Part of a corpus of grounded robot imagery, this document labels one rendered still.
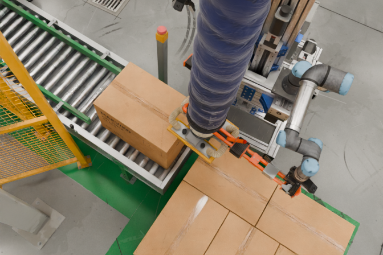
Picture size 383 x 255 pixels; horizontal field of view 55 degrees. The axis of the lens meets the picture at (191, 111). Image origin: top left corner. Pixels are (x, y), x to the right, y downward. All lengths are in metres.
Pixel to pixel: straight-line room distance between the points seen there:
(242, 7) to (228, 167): 1.80
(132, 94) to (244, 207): 1.11
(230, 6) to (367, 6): 3.70
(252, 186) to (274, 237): 0.38
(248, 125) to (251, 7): 2.23
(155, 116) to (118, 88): 0.32
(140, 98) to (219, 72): 1.15
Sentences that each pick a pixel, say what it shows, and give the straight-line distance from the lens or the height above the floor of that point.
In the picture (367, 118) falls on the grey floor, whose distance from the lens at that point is 3.96.
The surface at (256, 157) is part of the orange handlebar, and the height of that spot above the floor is 1.21.
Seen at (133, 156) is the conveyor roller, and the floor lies 0.55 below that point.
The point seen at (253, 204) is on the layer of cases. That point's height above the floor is 0.54.
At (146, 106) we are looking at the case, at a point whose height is 0.95.
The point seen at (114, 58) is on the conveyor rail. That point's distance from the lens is 3.10.
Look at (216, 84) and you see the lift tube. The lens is 1.53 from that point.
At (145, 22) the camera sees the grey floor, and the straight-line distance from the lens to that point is 4.04.
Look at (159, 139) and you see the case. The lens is 2.38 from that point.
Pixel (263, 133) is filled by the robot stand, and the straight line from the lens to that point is 3.29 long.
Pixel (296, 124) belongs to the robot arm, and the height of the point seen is 1.55.
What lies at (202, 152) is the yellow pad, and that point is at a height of 1.10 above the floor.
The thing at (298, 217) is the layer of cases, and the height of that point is 0.54.
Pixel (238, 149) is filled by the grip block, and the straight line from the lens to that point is 2.11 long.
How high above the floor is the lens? 3.18
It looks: 65 degrees down
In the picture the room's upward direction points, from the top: 8 degrees clockwise
